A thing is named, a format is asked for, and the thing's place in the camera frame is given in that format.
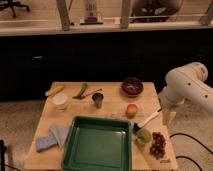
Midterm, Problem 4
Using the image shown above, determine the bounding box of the wooden handled utensil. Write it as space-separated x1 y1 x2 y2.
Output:
80 88 103 99

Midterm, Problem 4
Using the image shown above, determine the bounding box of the dark red bowl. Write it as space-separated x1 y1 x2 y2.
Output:
121 77 144 97

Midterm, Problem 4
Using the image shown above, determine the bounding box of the black cable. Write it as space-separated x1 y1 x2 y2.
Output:
169 132 213 171

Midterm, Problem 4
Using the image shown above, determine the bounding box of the red white object on base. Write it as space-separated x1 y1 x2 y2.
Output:
79 0 104 26

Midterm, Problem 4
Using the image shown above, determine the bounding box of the dark bag on floor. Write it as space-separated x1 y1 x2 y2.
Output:
131 0 182 22

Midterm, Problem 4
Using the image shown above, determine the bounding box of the grey blue cloth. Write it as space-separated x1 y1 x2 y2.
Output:
50 125 69 148

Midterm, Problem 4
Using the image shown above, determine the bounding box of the green plastic tray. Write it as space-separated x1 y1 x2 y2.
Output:
61 116 132 171

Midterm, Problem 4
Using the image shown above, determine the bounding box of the white paper cup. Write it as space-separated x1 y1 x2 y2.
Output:
52 93 68 110

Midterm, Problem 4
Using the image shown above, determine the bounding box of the green pepper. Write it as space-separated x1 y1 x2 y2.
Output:
72 83 88 99

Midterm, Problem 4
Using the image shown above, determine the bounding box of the white handled brush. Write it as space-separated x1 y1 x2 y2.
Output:
133 108 162 134

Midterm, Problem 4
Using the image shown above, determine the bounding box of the dark red grape bunch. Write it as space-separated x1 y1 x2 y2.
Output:
150 132 166 159

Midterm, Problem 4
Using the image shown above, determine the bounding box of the green pear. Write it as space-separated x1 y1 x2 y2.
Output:
136 129 152 145

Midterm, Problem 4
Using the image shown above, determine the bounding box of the wooden table leg left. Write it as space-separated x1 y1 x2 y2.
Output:
56 0 70 31

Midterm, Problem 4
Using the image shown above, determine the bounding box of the small metal cup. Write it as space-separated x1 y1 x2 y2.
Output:
92 93 104 108

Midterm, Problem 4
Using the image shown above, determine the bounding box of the blue sponge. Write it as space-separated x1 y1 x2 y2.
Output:
35 135 57 152

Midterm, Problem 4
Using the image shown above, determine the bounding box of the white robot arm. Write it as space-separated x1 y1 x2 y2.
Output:
158 62 213 126

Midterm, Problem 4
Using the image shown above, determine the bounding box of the red yellow apple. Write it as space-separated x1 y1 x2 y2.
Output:
126 104 138 118

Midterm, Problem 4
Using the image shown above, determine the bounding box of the black office chair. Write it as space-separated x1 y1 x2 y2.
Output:
0 0 30 18

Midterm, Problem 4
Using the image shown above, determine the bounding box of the wooden table leg middle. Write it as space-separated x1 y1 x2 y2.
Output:
120 0 131 29

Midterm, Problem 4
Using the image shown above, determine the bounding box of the wooden table leg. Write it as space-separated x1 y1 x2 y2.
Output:
120 0 131 29
56 0 70 31

